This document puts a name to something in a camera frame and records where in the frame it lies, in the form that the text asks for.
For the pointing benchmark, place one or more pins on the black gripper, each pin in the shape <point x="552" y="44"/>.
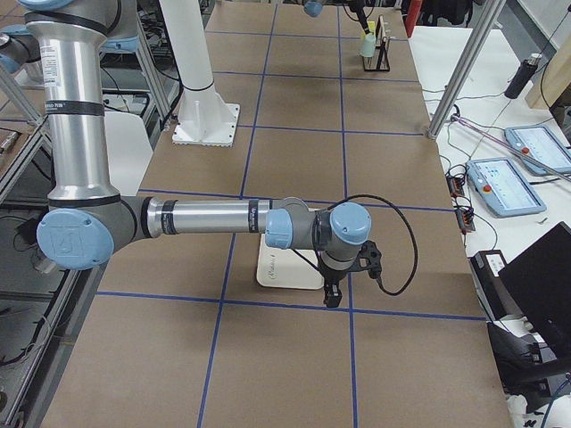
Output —
<point x="362" y="20"/>
<point x="332" y="278"/>

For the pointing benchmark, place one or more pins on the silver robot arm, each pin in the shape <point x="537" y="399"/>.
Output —
<point x="89" y="220"/>
<point x="314" y="7"/>

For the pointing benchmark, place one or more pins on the white plastic tray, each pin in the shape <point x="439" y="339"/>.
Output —
<point x="283" y="268"/>

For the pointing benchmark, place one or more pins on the red cylinder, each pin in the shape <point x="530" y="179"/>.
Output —
<point x="414" y="10"/>

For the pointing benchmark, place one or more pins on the metal reacher grabber tool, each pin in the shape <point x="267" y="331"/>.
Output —
<point x="535" y="167"/>

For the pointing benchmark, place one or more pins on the dark water bottle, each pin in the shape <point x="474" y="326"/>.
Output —
<point x="525" y="71"/>

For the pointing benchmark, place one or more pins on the near blue teach pendant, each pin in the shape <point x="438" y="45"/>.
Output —
<point x="503" y="188"/>

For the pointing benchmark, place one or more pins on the blue teach pendant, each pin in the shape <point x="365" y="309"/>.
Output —
<point x="540" y="143"/>
<point x="503" y="188"/>

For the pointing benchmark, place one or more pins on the black laptop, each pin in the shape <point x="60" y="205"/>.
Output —
<point x="538" y="280"/>

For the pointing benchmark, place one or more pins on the far blue teach pendant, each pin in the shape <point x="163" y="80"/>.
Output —
<point x="540" y="143"/>

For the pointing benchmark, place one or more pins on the white chair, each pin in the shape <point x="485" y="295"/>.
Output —
<point x="129" y="150"/>

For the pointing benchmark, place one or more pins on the black wire cup rack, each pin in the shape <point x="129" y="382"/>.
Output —
<point x="380" y="61"/>

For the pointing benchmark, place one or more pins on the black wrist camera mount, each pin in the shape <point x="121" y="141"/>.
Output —
<point x="368" y="259"/>

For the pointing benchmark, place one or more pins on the aluminium frame post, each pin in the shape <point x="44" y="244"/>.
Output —
<point x="472" y="49"/>

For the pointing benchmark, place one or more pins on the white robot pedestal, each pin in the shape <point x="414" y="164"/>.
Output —
<point x="203" y="116"/>

